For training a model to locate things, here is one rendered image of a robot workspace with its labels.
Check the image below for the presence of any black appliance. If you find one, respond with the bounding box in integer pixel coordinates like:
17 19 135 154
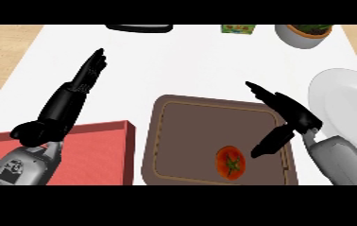
103 24 173 34

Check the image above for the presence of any brown tray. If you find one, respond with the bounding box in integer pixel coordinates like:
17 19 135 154
139 94 299 186

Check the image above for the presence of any white plate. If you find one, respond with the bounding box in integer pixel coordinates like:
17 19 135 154
306 67 357 139

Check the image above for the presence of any green carton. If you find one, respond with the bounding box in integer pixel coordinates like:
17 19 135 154
219 24 256 35

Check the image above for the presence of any red tomato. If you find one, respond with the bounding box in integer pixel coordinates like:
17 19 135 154
215 145 246 182

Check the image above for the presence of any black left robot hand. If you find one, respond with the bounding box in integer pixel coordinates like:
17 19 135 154
8 47 108 148

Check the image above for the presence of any grey plant pot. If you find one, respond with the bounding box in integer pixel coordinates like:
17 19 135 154
272 24 334 50

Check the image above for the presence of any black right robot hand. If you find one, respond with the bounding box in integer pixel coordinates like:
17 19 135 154
243 80 322 159

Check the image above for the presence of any red box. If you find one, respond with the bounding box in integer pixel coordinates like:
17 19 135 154
0 119 136 186

